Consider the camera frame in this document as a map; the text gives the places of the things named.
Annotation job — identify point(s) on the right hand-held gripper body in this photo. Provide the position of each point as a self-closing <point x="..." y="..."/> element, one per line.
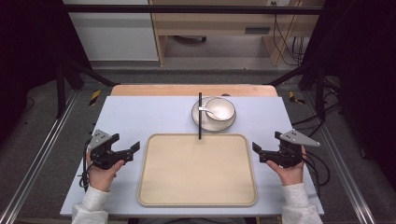
<point x="288" y="154"/>

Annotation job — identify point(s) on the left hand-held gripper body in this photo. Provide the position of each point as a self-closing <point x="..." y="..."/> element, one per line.
<point x="101" y="152"/>

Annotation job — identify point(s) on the person's right hand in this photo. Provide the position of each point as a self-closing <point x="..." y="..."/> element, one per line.
<point x="291" y="174"/>

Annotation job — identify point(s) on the person's left hand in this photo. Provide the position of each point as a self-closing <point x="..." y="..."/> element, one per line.
<point x="104" y="177"/>

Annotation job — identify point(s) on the yellow black striped tape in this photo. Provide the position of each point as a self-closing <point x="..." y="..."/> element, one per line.
<point x="293" y="97"/>
<point x="95" y="97"/>

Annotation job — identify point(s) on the white round plate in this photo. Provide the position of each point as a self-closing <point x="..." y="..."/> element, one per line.
<point x="211" y="125"/>

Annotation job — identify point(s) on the white bowl with dark rim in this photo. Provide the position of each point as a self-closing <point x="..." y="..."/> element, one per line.
<point x="224" y="107"/>

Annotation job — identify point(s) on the black metal stand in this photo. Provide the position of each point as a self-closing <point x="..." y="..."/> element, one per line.
<point x="320" y="93"/>
<point x="60" y="93"/>

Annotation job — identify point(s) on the black chopsticks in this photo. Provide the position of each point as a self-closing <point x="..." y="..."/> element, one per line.
<point x="200" y="127"/>

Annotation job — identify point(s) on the wooden table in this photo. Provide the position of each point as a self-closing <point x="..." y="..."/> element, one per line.
<point x="162" y="90"/>

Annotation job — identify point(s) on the white ceramic spoon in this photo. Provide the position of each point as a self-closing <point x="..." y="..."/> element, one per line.
<point x="208" y="110"/>

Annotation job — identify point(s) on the beige rectangular tray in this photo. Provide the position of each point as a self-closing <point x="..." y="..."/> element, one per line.
<point x="196" y="171"/>

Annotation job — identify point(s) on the white cabinet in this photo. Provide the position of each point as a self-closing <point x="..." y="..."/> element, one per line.
<point x="115" y="34"/>

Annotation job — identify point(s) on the black curtain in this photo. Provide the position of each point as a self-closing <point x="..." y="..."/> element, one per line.
<point x="361" y="62"/>
<point x="31" y="46"/>

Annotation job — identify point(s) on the light wooden desk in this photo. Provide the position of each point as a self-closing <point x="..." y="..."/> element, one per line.
<point x="214" y="21"/>

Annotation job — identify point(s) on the aluminium rail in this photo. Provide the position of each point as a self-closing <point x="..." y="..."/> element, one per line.
<point x="37" y="161"/>
<point x="345" y="174"/>

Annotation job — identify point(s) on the black horizontal frame bar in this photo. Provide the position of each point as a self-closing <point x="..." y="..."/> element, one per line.
<point x="186" y="9"/>

